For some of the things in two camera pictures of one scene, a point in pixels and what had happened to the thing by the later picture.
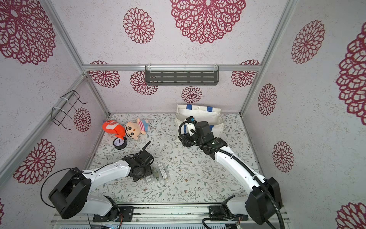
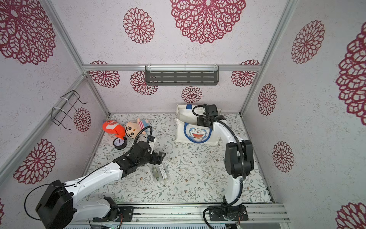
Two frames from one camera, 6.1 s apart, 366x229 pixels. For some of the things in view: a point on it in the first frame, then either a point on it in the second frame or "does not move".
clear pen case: (163, 171) does not move
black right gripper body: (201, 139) to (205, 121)
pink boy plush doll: (133, 130) does not move
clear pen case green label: (155, 171) does not move
